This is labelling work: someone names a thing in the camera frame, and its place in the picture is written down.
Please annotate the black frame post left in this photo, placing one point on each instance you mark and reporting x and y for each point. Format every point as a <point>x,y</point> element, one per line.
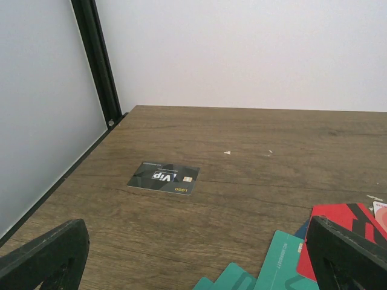
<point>90,28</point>

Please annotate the teal card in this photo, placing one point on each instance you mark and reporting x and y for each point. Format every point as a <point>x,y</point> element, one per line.
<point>279,268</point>
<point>234,278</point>

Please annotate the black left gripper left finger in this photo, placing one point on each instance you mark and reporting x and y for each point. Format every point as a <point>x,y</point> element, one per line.
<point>54,260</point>

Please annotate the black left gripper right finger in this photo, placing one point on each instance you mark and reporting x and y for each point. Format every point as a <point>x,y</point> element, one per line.
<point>342,259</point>

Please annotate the red black striped card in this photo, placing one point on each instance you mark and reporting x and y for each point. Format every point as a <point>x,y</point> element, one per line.
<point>354,217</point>

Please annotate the white red card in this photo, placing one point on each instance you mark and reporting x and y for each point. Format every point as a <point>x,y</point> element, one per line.
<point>380,212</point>

